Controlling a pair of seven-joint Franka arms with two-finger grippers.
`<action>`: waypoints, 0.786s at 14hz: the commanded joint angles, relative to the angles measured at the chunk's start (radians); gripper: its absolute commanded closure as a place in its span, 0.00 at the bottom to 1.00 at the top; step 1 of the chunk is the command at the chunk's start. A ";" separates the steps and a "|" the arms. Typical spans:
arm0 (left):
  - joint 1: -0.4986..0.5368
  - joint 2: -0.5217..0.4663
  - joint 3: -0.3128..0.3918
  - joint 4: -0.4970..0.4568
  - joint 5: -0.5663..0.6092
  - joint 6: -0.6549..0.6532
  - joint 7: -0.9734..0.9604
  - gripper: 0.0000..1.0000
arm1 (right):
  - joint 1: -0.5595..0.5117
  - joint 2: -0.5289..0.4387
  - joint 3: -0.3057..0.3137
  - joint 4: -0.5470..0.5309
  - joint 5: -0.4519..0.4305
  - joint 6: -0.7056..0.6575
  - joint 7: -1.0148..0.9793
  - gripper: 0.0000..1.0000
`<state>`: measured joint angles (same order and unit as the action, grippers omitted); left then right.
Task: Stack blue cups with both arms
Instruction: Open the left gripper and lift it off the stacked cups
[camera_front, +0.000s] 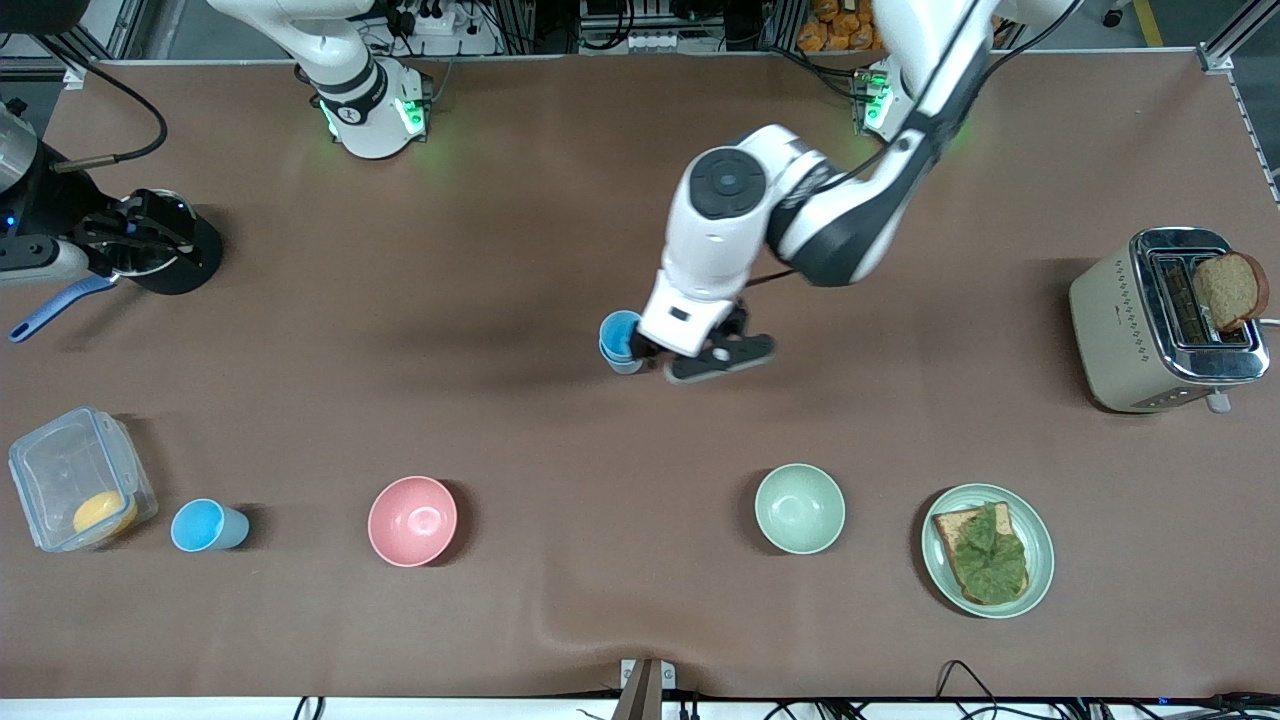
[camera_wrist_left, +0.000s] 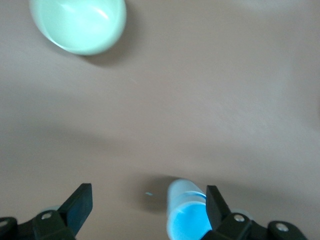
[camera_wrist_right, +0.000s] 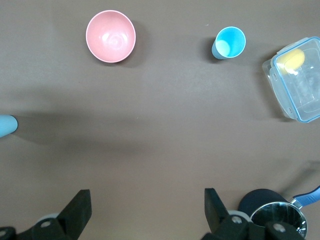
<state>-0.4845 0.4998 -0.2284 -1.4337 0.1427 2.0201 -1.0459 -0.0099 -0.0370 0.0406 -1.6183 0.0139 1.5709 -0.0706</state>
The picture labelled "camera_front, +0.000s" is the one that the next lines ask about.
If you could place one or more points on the light blue plastic cup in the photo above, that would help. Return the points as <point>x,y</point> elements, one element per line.
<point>618,330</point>
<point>622,368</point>
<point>205,525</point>

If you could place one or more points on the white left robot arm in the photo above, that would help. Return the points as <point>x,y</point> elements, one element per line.
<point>720,230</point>

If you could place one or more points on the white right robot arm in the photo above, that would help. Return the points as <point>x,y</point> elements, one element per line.
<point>350,90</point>

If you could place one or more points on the clear plastic food container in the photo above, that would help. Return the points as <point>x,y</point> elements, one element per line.
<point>60,460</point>

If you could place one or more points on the pale green bowl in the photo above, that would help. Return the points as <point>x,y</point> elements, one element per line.
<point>800,508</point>

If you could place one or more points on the orange round food piece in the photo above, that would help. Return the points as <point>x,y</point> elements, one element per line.
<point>103,513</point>

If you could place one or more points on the pink bowl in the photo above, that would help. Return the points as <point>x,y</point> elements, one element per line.
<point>412,520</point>

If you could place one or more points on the bag of orange buns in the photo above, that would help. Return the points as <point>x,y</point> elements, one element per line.
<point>840,30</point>

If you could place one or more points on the metal table clamp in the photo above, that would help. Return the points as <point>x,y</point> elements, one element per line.
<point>645,690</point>

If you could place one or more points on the brown toast slice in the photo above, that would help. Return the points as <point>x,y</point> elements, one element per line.
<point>950,530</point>

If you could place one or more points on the white power strip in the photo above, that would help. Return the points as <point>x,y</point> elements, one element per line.
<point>435,20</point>

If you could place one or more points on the green lettuce leaf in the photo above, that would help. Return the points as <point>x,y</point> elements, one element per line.
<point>990,560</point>

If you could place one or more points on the pale green round plate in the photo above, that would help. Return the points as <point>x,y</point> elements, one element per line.
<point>1040,540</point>

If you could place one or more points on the beige and chrome toaster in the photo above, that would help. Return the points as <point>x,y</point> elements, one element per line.
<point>1110,320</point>

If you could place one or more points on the brown bread slice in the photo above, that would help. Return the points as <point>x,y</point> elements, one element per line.
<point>1230,290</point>

